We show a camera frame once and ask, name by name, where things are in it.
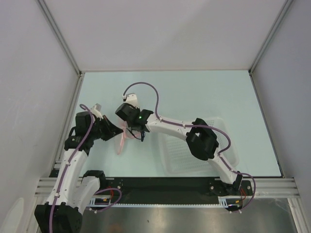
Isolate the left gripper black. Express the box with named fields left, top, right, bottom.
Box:
left=89, top=115, right=123, bottom=141

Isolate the dark blue lace bra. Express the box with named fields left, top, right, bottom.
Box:
left=126, top=128, right=145, bottom=142

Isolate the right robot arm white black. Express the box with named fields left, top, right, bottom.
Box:
left=115, top=103, right=242, bottom=195

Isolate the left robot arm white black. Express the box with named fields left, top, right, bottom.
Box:
left=35, top=109, right=123, bottom=233

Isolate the white perforated plastic tray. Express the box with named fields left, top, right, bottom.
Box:
left=158, top=117, right=240, bottom=177

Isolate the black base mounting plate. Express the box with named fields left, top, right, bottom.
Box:
left=101, top=177, right=253, bottom=205

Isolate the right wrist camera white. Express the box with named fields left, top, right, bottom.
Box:
left=122, top=93, right=139, bottom=109

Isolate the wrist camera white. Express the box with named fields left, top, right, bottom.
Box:
left=122, top=93, right=139, bottom=109
left=90, top=104, right=104, bottom=119

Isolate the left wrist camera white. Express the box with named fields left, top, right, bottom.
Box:
left=90, top=104, right=104, bottom=119

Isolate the white slotted cable duct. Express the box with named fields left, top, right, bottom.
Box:
left=88, top=195, right=243, bottom=208

